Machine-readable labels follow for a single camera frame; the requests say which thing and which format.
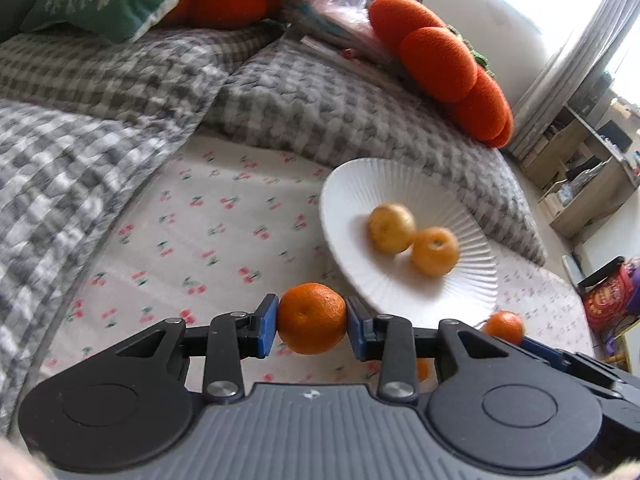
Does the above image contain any clear plastic bag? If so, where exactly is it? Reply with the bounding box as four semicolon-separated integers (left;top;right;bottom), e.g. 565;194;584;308
280;0;401;61

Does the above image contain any grey curtain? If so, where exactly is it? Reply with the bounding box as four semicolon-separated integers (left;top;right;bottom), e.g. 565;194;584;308
505;0;640;161

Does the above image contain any wooden shelf unit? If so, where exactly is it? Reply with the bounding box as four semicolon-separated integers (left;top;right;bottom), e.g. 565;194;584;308
520;87;640;241

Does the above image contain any red bag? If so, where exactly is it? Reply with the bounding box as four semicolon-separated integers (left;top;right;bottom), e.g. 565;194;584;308
582;260;640;331

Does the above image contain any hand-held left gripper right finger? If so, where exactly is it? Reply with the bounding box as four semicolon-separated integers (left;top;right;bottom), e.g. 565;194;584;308
346;296;506;403

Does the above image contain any single yellow citrus fruit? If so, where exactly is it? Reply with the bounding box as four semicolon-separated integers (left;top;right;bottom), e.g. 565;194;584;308
367;202;417;255
411;226;461;277

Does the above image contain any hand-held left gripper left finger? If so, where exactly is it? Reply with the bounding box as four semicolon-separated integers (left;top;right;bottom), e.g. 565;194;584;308
116;294;279;403

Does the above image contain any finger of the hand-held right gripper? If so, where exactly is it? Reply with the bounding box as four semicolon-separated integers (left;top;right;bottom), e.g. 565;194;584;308
520;336;581;376

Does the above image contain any cherry print bedsheet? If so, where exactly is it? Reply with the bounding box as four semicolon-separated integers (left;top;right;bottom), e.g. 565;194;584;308
30;130;598;396

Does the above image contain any grey checkered blanket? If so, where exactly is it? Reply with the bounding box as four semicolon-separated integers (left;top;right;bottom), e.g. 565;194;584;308
0;20;548;436

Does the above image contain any stack of papers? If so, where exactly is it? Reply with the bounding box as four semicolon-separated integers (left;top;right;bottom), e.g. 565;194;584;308
300;35;416;86

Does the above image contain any white ribbed plate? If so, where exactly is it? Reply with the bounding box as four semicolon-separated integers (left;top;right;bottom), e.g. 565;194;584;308
319;157;499;331

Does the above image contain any orange pumpkin cushion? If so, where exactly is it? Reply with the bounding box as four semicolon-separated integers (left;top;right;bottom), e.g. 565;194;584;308
368;0;515;149
160;0;283;31

